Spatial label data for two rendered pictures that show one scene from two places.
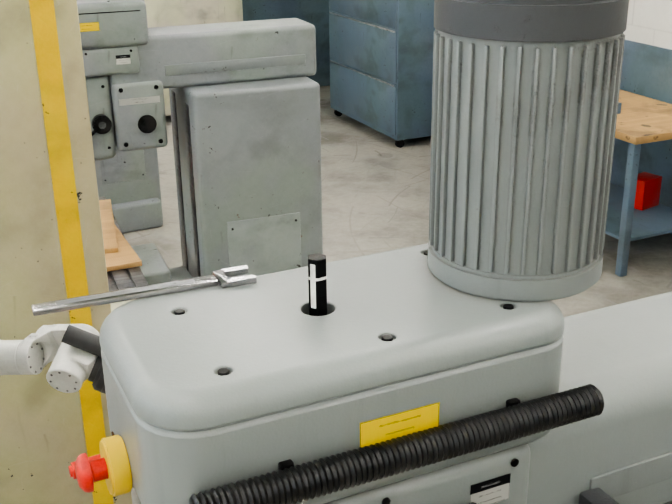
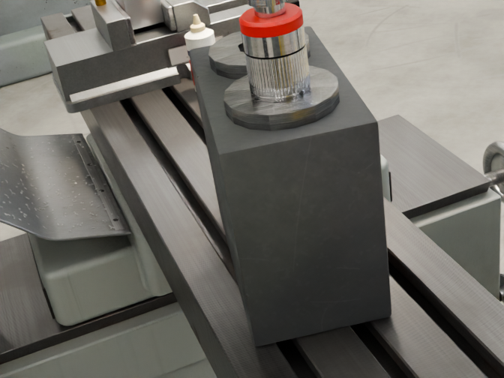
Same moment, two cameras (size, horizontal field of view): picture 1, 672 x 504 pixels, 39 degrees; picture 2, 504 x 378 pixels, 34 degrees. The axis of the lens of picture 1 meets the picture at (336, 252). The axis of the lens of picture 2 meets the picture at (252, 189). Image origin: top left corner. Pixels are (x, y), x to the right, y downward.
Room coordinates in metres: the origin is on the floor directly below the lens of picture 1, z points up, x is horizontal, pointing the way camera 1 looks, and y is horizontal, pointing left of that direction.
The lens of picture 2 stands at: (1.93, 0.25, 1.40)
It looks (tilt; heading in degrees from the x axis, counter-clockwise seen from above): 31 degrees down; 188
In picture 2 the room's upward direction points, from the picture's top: 10 degrees counter-clockwise
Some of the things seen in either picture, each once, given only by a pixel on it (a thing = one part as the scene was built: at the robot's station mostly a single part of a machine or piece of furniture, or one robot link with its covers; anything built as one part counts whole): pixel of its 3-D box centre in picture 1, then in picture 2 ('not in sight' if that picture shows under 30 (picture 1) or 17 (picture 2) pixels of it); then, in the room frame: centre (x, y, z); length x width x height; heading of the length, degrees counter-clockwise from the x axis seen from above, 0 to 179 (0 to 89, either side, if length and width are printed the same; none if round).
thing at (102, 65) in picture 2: not in sight; (165, 31); (0.78, -0.01, 1.00); 0.35 x 0.15 x 0.11; 114
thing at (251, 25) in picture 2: not in sight; (271, 19); (1.35, 0.20, 1.20); 0.05 x 0.05 x 0.01
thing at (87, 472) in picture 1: (92, 471); not in sight; (0.82, 0.25, 1.76); 0.04 x 0.03 x 0.04; 25
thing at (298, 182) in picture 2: not in sight; (283, 169); (1.31, 0.19, 1.04); 0.22 x 0.12 x 0.20; 13
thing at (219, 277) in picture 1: (146, 291); not in sight; (0.96, 0.21, 1.89); 0.24 x 0.04 x 0.01; 112
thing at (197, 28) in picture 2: not in sight; (202, 52); (0.89, 0.06, 1.00); 0.04 x 0.04 x 0.11
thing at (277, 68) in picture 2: not in sight; (276, 57); (1.35, 0.20, 1.17); 0.05 x 0.05 x 0.05
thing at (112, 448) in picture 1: (115, 465); not in sight; (0.83, 0.23, 1.76); 0.06 x 0.02 x 0.06; 25
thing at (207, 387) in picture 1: (331, 370); not in sight; (0.93, 0.01, 1.81); 0.47 x 0.26 x 0.16; 115
